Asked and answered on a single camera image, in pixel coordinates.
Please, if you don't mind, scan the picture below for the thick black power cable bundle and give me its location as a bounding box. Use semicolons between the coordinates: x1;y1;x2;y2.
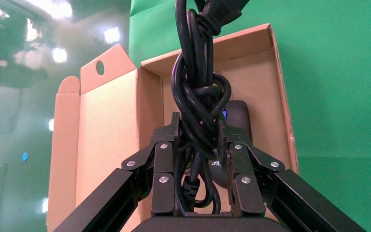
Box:
171;0;252;215

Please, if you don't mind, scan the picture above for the brown cardboard box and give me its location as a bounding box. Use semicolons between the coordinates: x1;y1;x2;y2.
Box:
46;23;299;232

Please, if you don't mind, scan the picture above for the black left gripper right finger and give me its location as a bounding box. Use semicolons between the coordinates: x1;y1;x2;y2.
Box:
218;113;367;232

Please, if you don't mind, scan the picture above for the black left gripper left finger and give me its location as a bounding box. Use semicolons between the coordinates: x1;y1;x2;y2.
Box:
53;112;181;232

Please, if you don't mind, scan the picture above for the black power adapter brick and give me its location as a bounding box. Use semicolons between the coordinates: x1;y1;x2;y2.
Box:
210;100;252;189

